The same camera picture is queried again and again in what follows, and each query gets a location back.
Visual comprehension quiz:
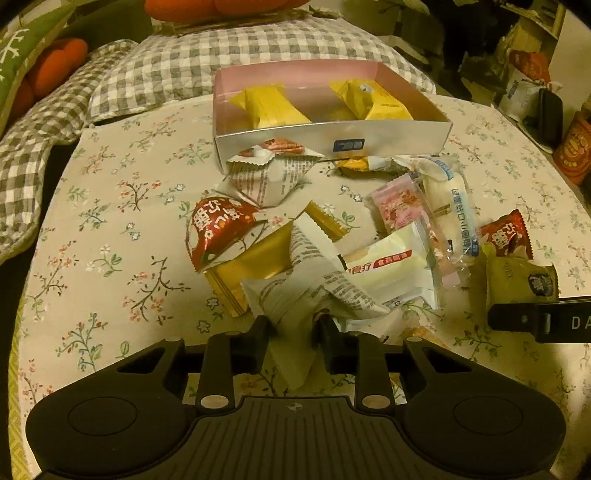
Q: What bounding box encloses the clear pink floral snack packet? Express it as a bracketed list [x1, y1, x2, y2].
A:
[370, 174, 463, 288]

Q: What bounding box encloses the green pillow with white print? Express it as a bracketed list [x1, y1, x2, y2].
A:
[0, 8, 75, 136]

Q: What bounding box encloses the small red snack packet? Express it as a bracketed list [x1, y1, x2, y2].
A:
[479, 209, 536, 259]

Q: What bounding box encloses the yellow snack packet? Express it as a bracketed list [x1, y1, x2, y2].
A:
[230, 83, 313, 131]
[329, 79, 414, 122]

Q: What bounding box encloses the floral bed sheet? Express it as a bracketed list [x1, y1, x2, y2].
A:
[13, 95, 591, 480]

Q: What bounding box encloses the cream packet with red label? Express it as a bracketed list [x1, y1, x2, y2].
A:
[342, 220, 443, 311]

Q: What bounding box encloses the white triangular packet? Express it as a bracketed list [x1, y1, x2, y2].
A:
[216, 138, 325, 209]

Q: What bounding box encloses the large gold snack packet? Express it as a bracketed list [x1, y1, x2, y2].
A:
[202, 225, 297, 319]

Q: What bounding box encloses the small gold snack packet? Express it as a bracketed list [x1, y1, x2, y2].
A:
[304, 200, 362, 241]

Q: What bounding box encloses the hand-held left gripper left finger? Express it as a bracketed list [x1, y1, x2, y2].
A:
[113, 316, 278, 412]

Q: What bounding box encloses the white packet with blue band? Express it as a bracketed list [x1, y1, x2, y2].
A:
[414, 157, 482, 260]

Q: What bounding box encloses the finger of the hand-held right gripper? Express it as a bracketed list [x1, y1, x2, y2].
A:
[486, 301, 551, 343]

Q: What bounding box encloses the orange printed bag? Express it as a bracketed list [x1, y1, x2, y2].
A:
[553, 114, 591, 186]

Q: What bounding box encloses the grey checked pillow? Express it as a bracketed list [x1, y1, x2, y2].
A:
[89, 19, 435, 124]

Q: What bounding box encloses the white text-printed snack packet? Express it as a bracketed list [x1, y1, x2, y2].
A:
[241, 215, 392, 389]

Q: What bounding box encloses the silver box with pink inside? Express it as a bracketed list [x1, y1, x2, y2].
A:
[213, 62, 452, 175]

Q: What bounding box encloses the round red snack packet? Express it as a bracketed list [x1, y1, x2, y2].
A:
[186, 198, 269, 273]

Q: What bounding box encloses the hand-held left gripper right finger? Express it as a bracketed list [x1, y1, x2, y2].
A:
[314, 318, 478, 411]

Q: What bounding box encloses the white bag with blue label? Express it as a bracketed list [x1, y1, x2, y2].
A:
[500, 78, 551, 121]

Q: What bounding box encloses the black flat object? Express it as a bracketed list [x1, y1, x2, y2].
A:
[537, 88, 565, 154]

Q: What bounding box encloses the large orange cushion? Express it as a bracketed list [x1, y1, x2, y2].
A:
[143, 0, 311, 24]

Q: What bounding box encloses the small yellow and white packet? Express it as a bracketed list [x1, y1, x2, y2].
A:
[335, 155, 399, 176]

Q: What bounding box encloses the olive green snack packet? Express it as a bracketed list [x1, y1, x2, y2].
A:
[480, 251, 560, 304]

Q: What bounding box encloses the red snack bag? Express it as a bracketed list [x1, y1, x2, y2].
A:
[514, 50, 553, 85]

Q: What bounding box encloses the small orange cushion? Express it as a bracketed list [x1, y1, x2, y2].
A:
[8, 38, 89, 118]

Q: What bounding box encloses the grey checked blanket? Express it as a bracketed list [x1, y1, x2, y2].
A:
[0, 39, 140, 266]

